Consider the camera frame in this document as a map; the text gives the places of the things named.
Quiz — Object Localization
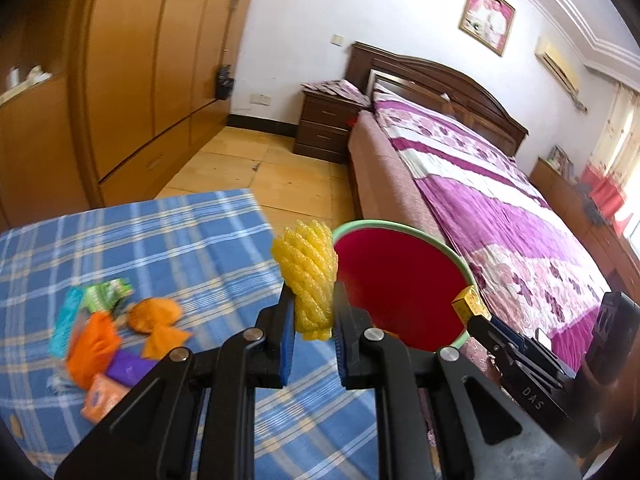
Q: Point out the orange triangular wrapper piece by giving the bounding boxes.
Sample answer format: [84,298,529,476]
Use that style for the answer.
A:
[141,324,193,361]

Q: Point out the wall air conditioner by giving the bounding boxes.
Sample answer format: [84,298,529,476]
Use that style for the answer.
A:
[534,36,583,95]

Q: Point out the orange and pink packet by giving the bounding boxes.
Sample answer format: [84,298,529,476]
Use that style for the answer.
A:
[80,374,132,425]

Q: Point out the round orange peel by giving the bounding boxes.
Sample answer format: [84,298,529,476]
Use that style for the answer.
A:
[127,297,183,335]

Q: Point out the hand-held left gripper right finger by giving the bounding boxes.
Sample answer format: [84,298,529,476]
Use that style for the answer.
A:
[332,280,583,480]

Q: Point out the purple floral bedspread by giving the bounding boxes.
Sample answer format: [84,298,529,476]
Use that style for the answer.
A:
[372,85,626,371]

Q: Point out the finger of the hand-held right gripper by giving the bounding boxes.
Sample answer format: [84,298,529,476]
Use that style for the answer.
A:
[487,312,581,378]
[466,316,596,443]

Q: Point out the orange bag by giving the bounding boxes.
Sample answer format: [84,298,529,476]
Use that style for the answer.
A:
[66,311,123,391]

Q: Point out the black bag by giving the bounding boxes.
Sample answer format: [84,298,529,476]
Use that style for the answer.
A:
[215,64,235,102]

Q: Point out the pink folded cloth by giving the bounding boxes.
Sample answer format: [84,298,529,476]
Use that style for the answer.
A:
[301,80,372,110]

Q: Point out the books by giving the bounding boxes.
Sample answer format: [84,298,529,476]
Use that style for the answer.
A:
[547,145,576,176]

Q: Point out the purple packet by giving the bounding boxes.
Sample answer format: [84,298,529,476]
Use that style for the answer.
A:
[107,349,161,388]

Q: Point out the green snack packet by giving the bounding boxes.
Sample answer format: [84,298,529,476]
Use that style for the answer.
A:
[80,279,136,317]

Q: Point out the light wooden dresser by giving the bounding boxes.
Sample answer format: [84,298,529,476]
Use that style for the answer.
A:
[530,156,640,301]

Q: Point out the yellow foam fruit net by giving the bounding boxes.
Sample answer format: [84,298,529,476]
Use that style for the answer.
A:
[271,219,340,341]

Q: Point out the window curtain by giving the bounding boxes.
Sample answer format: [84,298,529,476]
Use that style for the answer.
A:
[590,82,640,181]

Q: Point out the red cloth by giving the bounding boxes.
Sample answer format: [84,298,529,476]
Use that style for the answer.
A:
[580,162,633,221]

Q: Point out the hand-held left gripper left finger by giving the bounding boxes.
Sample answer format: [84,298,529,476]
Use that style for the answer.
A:
[55,282,297,480]

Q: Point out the wooden wardrobe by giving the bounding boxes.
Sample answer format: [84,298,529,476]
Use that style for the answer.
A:
[0,0,263,231]

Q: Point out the teal snack packet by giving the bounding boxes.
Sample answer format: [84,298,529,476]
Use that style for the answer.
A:
[48,286,88,358]

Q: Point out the small yellow box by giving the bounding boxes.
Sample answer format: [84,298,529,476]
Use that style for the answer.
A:
[451,285,482,320]

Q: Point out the blue plaid tablecloth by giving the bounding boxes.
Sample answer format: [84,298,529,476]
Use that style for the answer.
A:
[0,189,431,480]

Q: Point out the dark wooden nightstand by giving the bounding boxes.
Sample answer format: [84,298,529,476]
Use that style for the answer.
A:
[292,91,371,165]

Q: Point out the dark wooden bed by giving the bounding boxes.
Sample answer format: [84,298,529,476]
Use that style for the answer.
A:
[345,41,626,376]

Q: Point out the framed wall picture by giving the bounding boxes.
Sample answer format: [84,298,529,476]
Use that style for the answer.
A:
[458,0,517,57]

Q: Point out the red bin with green rim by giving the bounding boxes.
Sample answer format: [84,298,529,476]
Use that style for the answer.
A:
[331,219,478,353]

